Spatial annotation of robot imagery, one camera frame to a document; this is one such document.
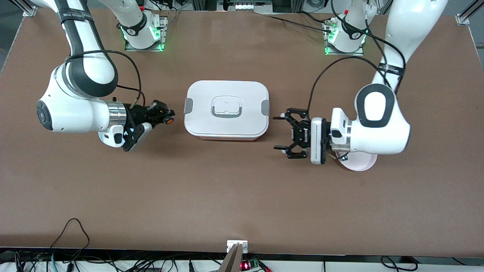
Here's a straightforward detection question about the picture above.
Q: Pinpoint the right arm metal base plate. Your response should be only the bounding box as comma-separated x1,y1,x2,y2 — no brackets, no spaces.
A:
125,11,169,52

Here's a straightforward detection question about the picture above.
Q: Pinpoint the thin black looped cable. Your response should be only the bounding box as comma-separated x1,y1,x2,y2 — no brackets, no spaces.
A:
49,218,90,252

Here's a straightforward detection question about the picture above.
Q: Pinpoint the pink round plate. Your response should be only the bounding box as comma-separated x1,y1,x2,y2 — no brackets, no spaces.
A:
338,152,377,172

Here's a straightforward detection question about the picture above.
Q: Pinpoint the grey camera mount beam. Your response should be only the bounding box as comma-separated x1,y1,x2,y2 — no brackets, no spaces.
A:
219,243,244,272

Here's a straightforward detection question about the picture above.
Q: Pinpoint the aluminium corner profile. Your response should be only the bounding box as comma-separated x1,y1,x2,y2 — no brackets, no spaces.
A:
11,0,37,17

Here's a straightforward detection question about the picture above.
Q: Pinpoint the white metal camera bracket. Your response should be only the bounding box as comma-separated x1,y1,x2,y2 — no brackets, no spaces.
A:
227,240,248,253

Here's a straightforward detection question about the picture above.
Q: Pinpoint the black cable to arm base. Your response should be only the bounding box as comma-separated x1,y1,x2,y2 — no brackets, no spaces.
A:
265,13,337,34

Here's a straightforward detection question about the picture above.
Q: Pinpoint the circuit board with red LED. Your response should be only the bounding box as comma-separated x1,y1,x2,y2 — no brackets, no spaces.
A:
240,258,262,271

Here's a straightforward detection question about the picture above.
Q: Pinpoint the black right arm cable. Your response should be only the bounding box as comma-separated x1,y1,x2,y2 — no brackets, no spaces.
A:
66,50,146,110

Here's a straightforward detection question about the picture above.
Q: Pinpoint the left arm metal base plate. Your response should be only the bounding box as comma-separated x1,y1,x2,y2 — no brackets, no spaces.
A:
323,18,365,56

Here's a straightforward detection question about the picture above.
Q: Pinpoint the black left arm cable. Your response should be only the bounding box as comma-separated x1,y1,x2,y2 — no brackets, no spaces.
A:
307,0,407,121

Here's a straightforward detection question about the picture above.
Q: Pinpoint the white lidded lunch box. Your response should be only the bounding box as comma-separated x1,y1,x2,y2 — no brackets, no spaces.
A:
184,80,271,141

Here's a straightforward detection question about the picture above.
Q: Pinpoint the aluminium frame rail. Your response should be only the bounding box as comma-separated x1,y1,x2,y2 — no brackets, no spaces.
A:
191,0,303,12

